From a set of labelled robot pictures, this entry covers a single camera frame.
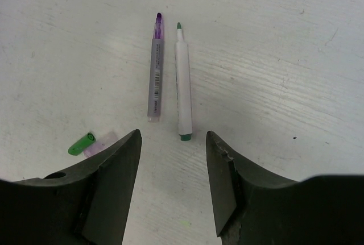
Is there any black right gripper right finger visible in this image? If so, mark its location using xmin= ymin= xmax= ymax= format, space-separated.
xmin=206 ymin=131 xmax=363 ymax=244

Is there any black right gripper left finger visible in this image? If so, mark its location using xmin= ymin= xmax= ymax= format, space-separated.
xmin=1 ymin=130 xmax=142 ymax=244

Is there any green pen cap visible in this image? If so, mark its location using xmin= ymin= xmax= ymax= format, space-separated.
xmin=68 ymin=132 xmax=96 ymax=156

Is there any white marker green end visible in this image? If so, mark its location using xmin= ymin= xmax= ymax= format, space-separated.
xmin=175 ymin=22 xmax=193 ymax=142

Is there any purple highlighter pen body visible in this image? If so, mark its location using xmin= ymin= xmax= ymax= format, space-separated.
xmin=147 ymin=13 xmax=164 ymax=122

